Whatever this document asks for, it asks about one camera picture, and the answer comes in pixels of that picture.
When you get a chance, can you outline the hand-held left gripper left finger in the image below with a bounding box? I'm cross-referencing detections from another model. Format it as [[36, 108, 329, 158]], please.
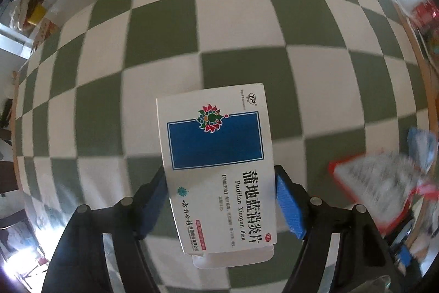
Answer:
[[43, 165, 169, 293]]

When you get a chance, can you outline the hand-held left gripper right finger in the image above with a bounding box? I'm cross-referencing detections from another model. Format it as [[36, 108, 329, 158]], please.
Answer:
[[274, 164, 402, 293]]

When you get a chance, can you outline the white blue medicine box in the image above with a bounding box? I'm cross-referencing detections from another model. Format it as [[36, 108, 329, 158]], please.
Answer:
[[156, 83, 275, 269]]

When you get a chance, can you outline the red white blue packet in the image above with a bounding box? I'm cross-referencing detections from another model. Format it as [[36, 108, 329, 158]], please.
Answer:
[[327, 128, 439, 235]]

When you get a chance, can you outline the green white checkered mat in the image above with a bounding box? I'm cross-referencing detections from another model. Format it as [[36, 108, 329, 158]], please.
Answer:
[[12, 0, 434, 293]]

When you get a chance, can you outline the orange red carton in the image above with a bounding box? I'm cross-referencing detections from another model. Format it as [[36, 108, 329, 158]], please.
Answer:
[[34, 20, 59, 43]]

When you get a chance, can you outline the yellow box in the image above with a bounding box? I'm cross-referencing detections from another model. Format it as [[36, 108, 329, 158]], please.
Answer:
[[27, 5, 47, 24]]

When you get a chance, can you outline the pile of blankets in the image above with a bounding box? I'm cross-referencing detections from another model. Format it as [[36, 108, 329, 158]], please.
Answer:
[[9, 0, 38, 31]]

